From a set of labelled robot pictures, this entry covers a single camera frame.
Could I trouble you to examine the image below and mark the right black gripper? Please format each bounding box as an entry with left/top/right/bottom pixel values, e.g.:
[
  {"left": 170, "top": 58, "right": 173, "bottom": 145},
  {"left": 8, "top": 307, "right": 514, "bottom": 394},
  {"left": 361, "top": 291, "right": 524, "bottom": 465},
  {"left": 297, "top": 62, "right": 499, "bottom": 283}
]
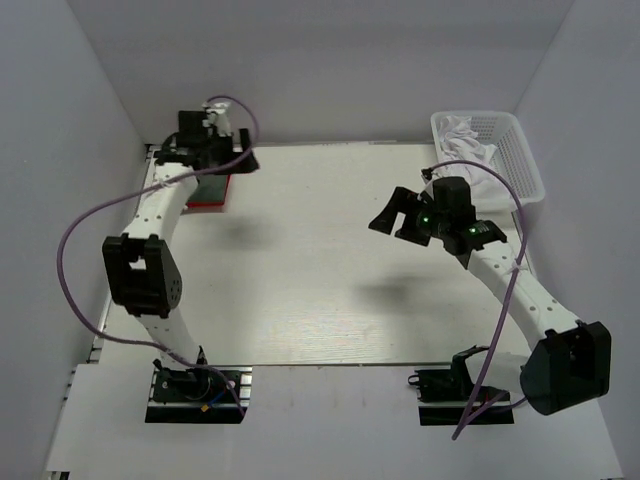
[{"left": 369, "top": 187, "right": 449, "bottom": 247}]

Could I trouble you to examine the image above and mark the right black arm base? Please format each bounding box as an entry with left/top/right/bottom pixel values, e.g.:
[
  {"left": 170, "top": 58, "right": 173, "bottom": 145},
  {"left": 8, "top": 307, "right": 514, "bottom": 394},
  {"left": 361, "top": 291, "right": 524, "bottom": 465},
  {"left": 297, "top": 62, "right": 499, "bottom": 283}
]
[{"left": 407, "top": 368, "right": 515, "bottom": 427}]

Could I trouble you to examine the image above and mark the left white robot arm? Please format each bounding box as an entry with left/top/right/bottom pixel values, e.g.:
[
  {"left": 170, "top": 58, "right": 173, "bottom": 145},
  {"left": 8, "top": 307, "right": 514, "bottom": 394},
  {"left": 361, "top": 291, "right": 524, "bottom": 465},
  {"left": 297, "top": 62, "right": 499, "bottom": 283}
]
[{"left": 102, "top": 102, "right": 259, "bottom": 399}]

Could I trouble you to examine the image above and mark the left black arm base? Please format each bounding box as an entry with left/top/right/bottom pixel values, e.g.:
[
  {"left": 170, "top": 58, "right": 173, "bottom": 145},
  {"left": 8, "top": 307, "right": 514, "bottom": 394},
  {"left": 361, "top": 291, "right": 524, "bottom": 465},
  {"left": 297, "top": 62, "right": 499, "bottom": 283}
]
[{"left": 145, "top": 360, "right": 252, "bottom": 425}]

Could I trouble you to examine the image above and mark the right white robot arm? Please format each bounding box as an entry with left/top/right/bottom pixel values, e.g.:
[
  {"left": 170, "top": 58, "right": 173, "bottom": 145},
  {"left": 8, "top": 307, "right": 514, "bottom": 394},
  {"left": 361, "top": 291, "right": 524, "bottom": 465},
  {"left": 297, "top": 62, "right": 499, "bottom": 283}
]
[{"left": 369, "top": 177, "right": 612, "bottom": 415}]

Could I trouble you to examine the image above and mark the folded red t shirt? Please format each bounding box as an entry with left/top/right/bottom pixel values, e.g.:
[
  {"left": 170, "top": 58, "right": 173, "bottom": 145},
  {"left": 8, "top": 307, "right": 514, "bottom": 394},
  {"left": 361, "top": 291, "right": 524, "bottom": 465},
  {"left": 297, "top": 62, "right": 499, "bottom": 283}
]
[{"left": 183, "top": 174, "right": 235, "bottom": 212}]

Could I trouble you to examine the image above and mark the crumpled white t shirt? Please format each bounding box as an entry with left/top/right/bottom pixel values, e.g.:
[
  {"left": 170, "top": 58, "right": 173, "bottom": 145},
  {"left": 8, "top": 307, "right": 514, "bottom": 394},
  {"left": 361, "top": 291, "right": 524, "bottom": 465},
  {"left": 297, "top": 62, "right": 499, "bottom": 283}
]
[{"left": 434, "top": 115, "right": 515, "bottom": 213}]

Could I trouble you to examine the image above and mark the white plastic basket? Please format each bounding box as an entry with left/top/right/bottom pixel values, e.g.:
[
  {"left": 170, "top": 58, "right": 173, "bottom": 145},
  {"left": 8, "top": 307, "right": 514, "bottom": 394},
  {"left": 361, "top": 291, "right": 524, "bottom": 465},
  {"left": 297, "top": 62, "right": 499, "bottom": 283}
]
[{"left": 431, "top": 110, "right": 545, "bottom": 205}]

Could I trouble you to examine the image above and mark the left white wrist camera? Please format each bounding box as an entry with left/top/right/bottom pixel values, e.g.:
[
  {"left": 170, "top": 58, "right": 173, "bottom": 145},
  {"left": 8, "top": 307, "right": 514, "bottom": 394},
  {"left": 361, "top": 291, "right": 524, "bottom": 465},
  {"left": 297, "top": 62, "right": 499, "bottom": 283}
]
[{"left": 202, "top": 101, "right": 232, "bottom": 137}]

